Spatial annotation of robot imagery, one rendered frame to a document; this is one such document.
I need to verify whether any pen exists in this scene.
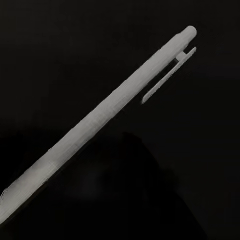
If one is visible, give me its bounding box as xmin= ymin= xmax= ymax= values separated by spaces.
xmin=0 ymin=25 xmax=198 ymax=225

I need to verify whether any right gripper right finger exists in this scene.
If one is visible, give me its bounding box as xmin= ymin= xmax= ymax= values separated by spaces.
xmin=125 ymin=133 xmax=210 ymax=240

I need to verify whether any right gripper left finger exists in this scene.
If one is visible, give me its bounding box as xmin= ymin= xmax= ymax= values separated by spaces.
xmin=0 ymin=133 xmax=28 ymax=194

